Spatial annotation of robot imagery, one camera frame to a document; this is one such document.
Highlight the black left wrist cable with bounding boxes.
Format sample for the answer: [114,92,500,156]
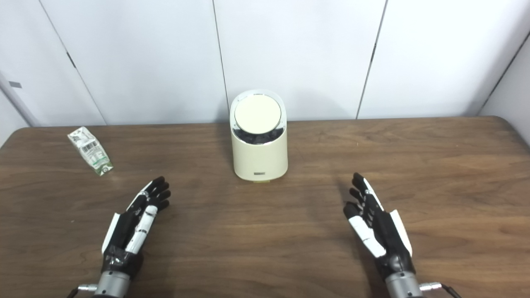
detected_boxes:
[66,284,98,298]

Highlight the cream round bin lid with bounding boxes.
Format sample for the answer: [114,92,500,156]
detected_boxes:
[234,94,282,135]

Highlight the white green milk carton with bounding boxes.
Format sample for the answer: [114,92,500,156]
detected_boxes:
[67,127,113,176]

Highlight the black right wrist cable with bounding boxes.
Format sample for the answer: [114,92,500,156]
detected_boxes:
[419,282,463,298]

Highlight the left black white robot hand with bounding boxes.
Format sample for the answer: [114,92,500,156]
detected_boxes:
[101,176,171,274]

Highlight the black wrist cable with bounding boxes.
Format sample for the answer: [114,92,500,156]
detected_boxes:
[419,282,463,298]
[66,284,98,298]

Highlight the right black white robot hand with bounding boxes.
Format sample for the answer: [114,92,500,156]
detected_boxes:
[343,173,415,277]

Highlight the cream-colored round bin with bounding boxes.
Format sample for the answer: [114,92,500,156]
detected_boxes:
[230,89,289,183]

